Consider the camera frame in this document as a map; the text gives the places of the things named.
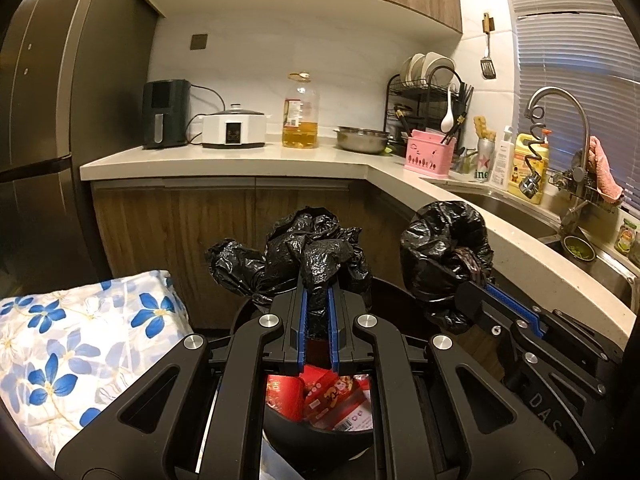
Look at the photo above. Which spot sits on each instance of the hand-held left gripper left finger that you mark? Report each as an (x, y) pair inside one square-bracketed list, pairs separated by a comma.
[(303, 320)]

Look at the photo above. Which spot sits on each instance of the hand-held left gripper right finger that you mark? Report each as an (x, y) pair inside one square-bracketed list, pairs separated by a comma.
[(332, 330)]

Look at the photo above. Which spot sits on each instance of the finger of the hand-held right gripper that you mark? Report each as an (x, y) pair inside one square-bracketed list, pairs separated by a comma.
[(480, 310), (520, 312)]

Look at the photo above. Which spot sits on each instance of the red snack wrapper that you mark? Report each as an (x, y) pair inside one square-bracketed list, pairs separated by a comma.
[(340, 402)]

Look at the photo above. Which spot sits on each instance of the black plastic bag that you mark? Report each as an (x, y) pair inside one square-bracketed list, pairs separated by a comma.
[(310, 245)]

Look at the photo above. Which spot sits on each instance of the red paper cup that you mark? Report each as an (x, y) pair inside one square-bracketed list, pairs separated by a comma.
[(282, 397)]

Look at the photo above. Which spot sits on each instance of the black trash bin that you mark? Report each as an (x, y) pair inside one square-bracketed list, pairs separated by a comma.
[(315, 440)]

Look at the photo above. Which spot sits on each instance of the round sink strainer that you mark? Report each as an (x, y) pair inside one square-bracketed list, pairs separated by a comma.
[(579, 247)]

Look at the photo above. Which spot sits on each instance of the steel sink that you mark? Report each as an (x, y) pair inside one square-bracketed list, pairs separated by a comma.
[(510, 215)]

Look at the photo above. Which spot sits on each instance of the small glass jar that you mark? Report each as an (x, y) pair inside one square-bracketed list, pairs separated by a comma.
[(626, 237)]

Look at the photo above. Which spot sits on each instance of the yellow detergent bottle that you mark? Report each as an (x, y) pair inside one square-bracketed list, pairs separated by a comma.
[(520, 180)]

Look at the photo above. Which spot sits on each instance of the beer can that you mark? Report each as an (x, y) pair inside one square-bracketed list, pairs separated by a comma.
[(484, 162)]

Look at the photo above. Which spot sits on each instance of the white plastic bottle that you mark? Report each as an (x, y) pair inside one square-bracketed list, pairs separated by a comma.
[(502, 160)]

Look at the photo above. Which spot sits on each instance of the pink utensil holder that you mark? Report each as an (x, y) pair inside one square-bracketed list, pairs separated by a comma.
[(429, 157)]

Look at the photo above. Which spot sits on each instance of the pink cloth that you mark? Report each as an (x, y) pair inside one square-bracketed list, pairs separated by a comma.
[(605, 170)]

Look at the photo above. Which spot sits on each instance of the wooden kitchen counter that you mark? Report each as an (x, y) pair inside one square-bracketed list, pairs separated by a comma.
[(225, 165)]

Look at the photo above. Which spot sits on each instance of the steel basin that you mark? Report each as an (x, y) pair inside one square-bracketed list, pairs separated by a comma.
[(362, 140)]

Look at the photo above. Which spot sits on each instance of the white ladle spoon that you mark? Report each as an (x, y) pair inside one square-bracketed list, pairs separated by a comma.
[(447, 119)]

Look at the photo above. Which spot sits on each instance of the cooking oil bottle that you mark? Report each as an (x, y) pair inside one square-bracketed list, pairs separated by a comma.
[(301, 120)]

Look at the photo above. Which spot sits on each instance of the white electric cooker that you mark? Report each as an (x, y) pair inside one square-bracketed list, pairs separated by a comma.
[(235, 130)]

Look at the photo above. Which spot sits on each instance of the dark chopsticks bundle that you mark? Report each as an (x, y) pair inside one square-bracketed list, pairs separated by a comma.
[(465, 100)]

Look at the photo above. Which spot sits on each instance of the steel kitchen faucet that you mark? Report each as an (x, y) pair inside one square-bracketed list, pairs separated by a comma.
[(582, 110)]

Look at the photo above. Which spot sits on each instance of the black dish rack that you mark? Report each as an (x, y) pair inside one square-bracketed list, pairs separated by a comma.
[(425, 105)]

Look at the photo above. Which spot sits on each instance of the blue floral tablecloth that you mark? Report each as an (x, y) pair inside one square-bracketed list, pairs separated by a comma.
[(75, 335)]

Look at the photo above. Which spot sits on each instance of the hanging slotted spatula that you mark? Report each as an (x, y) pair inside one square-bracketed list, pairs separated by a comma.
[(488, 67)]

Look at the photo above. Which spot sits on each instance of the white bowl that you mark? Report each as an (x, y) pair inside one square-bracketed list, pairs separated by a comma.
[(440, 66)]

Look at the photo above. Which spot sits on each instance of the black air fryer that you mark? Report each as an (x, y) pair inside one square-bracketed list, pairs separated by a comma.
[(165, 115)]

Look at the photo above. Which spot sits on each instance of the white plate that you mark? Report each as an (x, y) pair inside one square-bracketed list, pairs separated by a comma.
[(414, 70)]

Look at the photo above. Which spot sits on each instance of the window blinds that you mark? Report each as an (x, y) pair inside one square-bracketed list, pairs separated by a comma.
[(575, 35)]

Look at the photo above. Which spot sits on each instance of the dark grey refrigerator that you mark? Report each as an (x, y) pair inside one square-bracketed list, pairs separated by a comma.
[(45, 85)]

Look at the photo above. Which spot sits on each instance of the dark wall outlet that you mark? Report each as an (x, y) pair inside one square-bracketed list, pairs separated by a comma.
[(199, 41)]

